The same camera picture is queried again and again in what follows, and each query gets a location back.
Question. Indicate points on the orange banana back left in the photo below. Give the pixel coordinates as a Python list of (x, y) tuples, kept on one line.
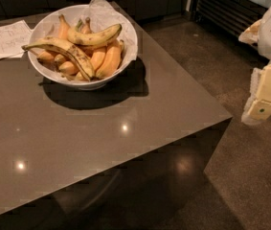
[(63, 27)]

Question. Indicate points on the dark cabinet with vent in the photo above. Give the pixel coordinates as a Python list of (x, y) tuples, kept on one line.
[(233, 16)]

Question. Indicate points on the crumpled white paper in bowl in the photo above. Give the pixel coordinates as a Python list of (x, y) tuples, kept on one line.
[(104, 15)]

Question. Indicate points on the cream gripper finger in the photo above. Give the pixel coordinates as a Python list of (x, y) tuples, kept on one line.
[(258, 106)]

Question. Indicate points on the white ceramic bowl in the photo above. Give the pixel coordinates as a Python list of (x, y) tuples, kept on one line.
[(49, 26)]

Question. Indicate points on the orange banana middle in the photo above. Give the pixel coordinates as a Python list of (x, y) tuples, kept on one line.
[(98, 57)]

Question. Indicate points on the orange banana right side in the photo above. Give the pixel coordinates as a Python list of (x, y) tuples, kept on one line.
[(112, 60)]

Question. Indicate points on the long bruised yellow banana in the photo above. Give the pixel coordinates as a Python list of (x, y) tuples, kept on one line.
[(68, 49)]

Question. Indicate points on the white paper sheet with drawing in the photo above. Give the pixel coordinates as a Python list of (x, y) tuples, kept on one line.
[(13, 37)]

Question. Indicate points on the small orange banana front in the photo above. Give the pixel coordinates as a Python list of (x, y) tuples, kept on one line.
[(68, 67)]

